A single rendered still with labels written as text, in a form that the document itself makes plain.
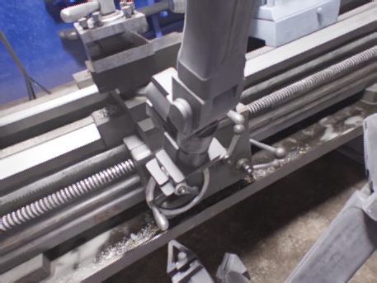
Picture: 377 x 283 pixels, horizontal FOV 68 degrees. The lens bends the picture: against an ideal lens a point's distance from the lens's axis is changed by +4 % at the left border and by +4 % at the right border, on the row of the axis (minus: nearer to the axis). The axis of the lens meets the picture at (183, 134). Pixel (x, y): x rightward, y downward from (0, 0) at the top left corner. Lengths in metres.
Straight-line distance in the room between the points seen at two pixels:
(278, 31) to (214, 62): 0.98
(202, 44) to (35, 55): 3.89
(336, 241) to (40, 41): 3.91
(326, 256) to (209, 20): 0.38
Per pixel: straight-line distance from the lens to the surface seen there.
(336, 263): 0.50
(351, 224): 0.48
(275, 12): 1.23
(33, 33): 4.08
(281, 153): 0.92
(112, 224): 1.21
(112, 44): 0.80
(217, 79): 0.29
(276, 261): 1.46
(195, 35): 0.28
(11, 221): 0.95
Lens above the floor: 1.27
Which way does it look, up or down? 34 degrees down
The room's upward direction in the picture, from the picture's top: 14 degrees counter-clockwise
